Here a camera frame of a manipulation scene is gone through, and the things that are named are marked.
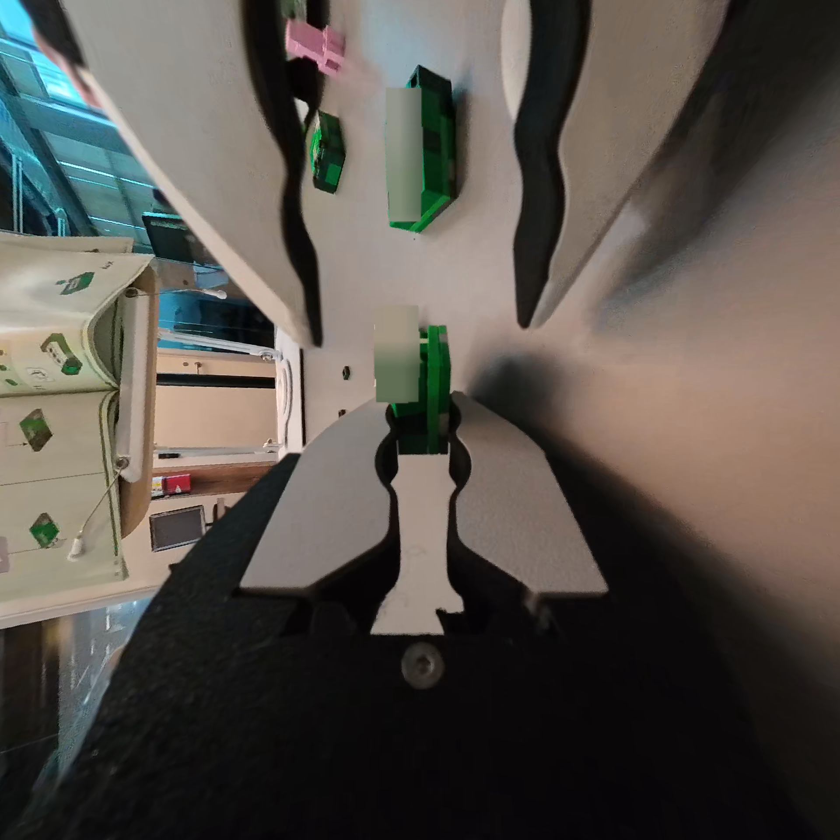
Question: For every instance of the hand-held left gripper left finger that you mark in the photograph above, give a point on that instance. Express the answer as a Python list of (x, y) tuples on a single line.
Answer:
[(315, 518)]

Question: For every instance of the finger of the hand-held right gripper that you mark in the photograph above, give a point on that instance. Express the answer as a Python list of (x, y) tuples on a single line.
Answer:
[(197, 131), (630, 98)]

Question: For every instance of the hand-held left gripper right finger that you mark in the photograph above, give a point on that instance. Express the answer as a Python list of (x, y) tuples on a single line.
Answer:
[(525, 518)]

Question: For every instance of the green lego assembly white brick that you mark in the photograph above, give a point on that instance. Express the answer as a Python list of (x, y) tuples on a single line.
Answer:
[(436, 394)]

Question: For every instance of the pink lego pig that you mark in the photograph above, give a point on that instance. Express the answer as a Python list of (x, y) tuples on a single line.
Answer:
[(312, 46)]

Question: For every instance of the scattered dark green lego pieces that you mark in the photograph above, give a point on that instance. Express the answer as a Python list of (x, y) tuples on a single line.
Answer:
[(345, 373)]

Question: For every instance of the open lego instruction booklet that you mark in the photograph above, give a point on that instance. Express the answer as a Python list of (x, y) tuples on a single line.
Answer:
[(52, 367)]

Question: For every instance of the small red box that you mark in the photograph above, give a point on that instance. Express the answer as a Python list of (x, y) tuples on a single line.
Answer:
[(174, 485)]

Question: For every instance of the book stand with white base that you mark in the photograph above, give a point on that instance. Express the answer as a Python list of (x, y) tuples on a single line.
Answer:
[(141, 367)]

